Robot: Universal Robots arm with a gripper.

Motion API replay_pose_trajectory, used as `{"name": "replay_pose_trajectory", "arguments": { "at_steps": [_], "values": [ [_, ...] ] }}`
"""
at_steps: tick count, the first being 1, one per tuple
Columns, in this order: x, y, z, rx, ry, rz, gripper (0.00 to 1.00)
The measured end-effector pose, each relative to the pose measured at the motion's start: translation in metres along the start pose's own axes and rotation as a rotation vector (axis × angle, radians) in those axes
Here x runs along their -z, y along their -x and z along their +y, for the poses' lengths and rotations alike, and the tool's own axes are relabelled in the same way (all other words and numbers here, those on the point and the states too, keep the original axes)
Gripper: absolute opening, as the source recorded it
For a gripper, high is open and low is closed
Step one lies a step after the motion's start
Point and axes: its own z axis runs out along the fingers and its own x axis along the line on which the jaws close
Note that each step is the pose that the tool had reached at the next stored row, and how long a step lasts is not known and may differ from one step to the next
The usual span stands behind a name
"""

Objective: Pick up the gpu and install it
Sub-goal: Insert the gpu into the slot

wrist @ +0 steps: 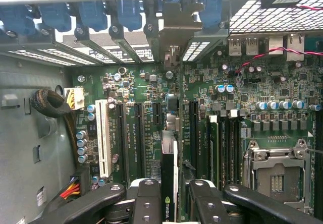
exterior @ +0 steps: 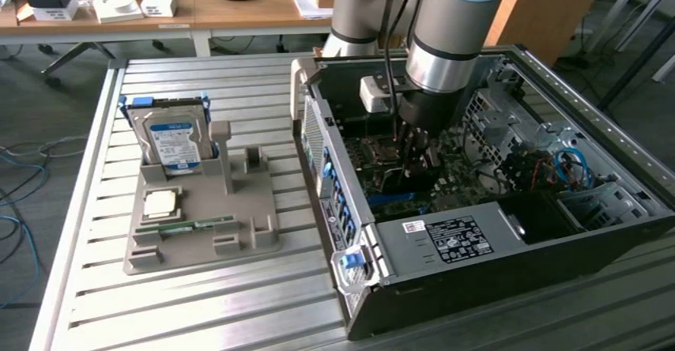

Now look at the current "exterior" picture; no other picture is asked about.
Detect wooden cabinet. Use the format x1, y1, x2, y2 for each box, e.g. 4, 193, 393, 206
482, 0, 614, 67

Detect white box with black insert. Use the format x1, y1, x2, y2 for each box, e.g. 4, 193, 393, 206
24, 0, 80, 22

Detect grey floor cable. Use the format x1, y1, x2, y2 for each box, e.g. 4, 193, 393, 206
0, 134, 90, 159

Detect grey metal drive cage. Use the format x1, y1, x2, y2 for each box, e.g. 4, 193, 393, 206
463, 88, 547, 170

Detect blue plastic case latch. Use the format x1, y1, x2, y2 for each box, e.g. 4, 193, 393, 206
341, 251, 366, 270

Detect CPU socket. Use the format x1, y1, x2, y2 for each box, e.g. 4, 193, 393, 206
362, 134, 406, 167

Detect grey parts rack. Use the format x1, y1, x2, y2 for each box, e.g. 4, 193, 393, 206
122, 120, 285, 277

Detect blue expansion slot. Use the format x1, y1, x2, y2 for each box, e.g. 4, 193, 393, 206
369, 194, 419, 206

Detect blue data wire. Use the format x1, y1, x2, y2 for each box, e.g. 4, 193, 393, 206
553, 147, 595, 190

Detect Nvidia graphics card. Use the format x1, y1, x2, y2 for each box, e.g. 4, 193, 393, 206
369, 160, 443, 196

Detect white paper booklet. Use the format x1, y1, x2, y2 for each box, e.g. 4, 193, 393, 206
290, 0, 335, 21

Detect green motherboard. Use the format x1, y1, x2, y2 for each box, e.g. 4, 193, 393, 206
342, 115, 502, 225

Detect blue floor cable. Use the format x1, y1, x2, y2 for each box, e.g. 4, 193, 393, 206
0, 157, 50, 309

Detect hard disk with blue carrier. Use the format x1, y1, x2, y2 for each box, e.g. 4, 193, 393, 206
118, 93, 214, 176

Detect grey power supply unit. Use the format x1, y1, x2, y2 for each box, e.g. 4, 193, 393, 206
371, 202, 527, 287

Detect black camera cable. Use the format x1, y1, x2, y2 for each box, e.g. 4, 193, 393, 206
382, 0, 413, 133

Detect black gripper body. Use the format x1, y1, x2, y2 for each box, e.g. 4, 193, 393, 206
398, 89, 469, 135

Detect green RAM stick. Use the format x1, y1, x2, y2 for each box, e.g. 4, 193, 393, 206
134, 215, 237, 236

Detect wooden office desk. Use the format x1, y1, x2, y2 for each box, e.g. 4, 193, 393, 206
194, 0, 413, 58
0, 0, 198, 87

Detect silver CPU chip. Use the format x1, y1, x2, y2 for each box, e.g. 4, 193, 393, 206
143, 191, 179, 216

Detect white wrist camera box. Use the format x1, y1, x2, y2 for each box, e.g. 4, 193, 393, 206
359, 74, 411, 114

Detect red and black wire bundle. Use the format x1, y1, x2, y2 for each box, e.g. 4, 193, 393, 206
529, 155, 562, 189

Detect grey metal disk bay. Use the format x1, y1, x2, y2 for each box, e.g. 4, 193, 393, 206
557, 183, 651, 232

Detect white box with round disc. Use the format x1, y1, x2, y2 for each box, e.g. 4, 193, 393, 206
92, 0, 146, 25

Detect small white labelled box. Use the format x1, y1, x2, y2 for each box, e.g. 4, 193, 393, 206
139, 0, 179, 18

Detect open black PC case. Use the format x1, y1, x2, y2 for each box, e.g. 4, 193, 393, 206
289, 44, 675, 342

